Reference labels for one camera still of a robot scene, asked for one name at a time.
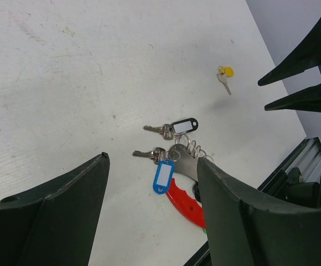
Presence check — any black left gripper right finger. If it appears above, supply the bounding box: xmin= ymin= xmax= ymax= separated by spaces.
xmin=197 ymin=158 xmax=321 ymax=265

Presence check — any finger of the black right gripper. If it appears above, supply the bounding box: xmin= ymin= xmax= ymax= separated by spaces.
xmin=258 ymin=17 xmax=321 ymax=86
xmin=265 ymin=84 xmax=321 ymax=112

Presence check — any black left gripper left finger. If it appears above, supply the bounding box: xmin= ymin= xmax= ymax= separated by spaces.
xmin=0 ymin=152 xmax=110 ymax=265

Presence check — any keyring bunch with coloured tags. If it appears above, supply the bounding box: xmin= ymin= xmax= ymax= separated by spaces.
xmin=132 ymin=117 xmax=211 ymax=230

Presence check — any key with yellow tag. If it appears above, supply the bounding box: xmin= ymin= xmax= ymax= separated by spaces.
xmin=217 ymin=66 xmax=234 ymax=95

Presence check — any aluminium frame rail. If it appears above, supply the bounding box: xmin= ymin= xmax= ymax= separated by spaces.
xmin=187 ymin=138 xmax=321 ymax=265

